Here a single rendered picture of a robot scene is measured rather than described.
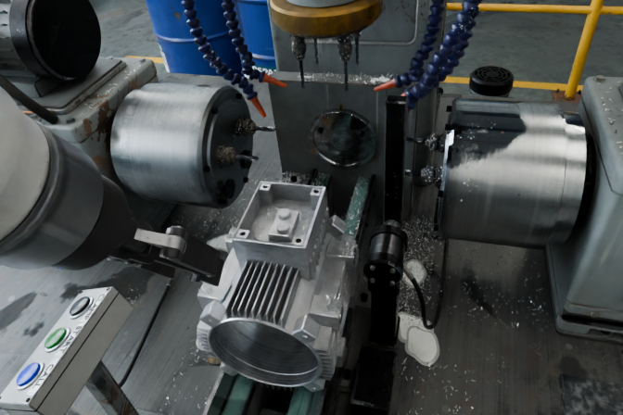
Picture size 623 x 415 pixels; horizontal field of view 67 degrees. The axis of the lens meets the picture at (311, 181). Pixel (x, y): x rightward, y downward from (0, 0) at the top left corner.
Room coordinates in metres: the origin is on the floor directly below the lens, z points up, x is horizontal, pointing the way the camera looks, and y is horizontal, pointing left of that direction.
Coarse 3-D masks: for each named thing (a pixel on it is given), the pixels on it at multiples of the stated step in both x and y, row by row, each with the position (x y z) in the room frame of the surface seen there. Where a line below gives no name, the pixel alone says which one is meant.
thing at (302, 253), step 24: (264, 192) 0.52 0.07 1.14; (288, 192) 0.53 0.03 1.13; (312, 192) 0.51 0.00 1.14; (264, 216) 0.50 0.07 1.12; (288, 216) 0.48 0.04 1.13; (312, 216) 0.49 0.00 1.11; (240, 240) 0.43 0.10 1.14; (264, 240) 0.45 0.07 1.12; (288, 240) 0.44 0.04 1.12; (312, 240) 0.43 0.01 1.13; (240, 264) 0.43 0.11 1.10; (288, 264) 0.41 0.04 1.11; (312, 264) 0.41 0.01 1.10
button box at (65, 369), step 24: (96, 288) 0.44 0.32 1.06; (96, 312) 0.39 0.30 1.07; (120, 312) 0.41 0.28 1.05; (72, 336) 0.36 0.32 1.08; (96, 336) 0.37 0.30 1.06; (48, 360) 0.33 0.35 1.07; (72, 360) 0.33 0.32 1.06; (96, 360) 0.35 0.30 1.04; (48, 384) 0.30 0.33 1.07; (72, 384) 0.31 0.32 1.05; (24, 408) 0.28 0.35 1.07; (48, 408) 0.28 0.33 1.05
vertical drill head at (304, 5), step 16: (272, 0) 0.76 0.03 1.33; (288, 0) 0.74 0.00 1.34; (304, 0) 0.71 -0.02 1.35; (320, 0) 0.70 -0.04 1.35; (336, 0) 0.70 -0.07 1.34; (352, 0) 0.71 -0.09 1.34; (368, 0) 0.71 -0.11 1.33; (272, 16) 0.75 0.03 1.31; (288, 16) 0.70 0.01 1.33; (304, 16) 0.68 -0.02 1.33; (320, 16) 0.67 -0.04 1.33; (336, 16) 0.67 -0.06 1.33; (352, 16) 0.68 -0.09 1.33; (368, 16) 0.69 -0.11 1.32; (288, 32) 0.71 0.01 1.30; (304, 32) 0.68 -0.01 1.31; (320, 32) 0.67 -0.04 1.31; (336, 32) 0.67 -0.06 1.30; (352, 32) 0.69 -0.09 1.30; (304, 48) 0.72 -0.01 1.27
